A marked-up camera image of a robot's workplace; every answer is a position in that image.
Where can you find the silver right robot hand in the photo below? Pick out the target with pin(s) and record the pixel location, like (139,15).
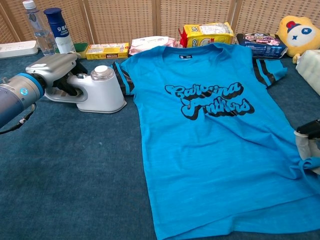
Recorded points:
(303,147)

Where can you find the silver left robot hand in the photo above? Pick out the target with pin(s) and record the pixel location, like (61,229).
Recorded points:
(52,66)

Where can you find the white handheld steam iron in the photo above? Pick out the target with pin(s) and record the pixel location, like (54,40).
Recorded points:
(105,97)

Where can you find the blue Carolina Panthers t-shirt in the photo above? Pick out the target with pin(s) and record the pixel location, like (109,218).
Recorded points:
(212,162)

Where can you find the green and yellow sponge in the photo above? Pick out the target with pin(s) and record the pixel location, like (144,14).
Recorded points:
(82,48)

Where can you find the white bottle with blue cap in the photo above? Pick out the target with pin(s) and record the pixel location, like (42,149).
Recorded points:
(61,32)

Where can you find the clear plastic water bottle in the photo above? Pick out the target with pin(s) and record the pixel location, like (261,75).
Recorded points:
(40,32)

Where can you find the white power strip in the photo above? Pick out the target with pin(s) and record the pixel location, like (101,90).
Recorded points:
(17,48)

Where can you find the yellow cardboard box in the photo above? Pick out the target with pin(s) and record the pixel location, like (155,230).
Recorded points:
(107,51)

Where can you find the white tissue multipack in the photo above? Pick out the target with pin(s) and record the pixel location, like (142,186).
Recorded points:
(311,70)

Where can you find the rattan folding screen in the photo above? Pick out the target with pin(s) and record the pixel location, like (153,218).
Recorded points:
(120,20)

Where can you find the pink wet wipes pack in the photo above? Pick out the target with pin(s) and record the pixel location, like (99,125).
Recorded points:
(150,42)

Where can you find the dark teal tablecloth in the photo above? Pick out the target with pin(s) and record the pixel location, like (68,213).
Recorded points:
(62,175)

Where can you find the dark sanitary pad pack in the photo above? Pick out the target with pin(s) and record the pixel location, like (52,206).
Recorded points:
(265,43)

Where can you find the yellow plush toy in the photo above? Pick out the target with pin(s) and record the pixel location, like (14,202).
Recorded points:
(300,35)

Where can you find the red snack package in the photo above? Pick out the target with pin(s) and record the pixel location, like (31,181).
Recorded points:
(182,37)

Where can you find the yellow snack bag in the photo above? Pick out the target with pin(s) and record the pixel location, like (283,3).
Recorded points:
(207,33)

